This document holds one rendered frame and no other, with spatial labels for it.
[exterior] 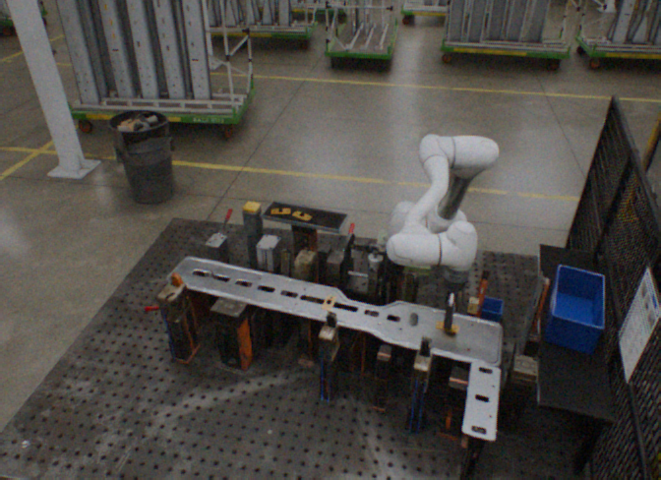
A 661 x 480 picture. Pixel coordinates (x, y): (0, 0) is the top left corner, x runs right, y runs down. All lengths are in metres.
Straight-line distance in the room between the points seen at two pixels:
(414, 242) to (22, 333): 2.82
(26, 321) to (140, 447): 1.99
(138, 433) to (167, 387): 0.21
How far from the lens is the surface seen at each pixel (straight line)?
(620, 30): 9.36
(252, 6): 9.57
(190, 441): 2.09
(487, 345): 1.97
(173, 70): 6.16
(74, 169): 5.61
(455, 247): 1.68
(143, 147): 4.50
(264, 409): 2.11
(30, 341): 3.78
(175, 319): 2.14
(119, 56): 6.36
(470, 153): 2.13
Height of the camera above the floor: 2.40
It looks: 34 degrees down
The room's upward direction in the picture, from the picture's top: straight up
